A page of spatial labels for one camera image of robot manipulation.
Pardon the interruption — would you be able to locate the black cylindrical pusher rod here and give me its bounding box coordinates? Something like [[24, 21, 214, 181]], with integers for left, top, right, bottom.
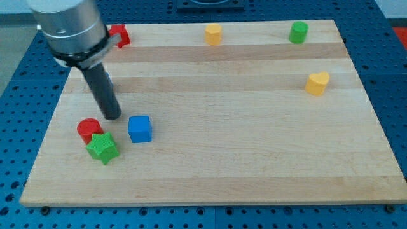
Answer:
[[81, 64, 121, 120]]

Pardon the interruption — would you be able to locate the red cylinder block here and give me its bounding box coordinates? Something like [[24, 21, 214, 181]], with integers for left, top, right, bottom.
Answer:
[[76, 118, 104, 144]]

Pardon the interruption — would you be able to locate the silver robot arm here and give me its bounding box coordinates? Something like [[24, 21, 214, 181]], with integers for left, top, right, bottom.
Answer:
[[27, 0, 121, 120]]

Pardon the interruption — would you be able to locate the blue cube block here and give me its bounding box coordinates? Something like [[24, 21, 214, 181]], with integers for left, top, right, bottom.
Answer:
[[128, 116, 152, 143]]

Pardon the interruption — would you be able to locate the red star block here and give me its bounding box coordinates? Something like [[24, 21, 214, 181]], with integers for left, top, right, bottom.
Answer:
[[109, 24, 131, 48]]

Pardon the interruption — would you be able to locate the green star block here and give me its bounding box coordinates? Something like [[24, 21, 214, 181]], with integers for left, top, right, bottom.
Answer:
[[86, 132, 120, 165]]

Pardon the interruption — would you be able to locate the wooden board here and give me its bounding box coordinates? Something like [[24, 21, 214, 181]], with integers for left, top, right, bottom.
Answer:
[[20, 20, 406, 207]]

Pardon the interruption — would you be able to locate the yellow hexagon block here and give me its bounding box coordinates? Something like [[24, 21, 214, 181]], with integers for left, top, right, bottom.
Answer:
[[205, 23, 223, 46]]

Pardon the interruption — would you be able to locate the green cylinder block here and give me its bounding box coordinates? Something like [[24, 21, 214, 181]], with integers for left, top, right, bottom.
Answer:
[[289, 21, 309, 44]]

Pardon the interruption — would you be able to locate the yellow heart block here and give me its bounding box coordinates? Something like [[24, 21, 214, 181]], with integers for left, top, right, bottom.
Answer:
[[305, 71, 330, 96]]

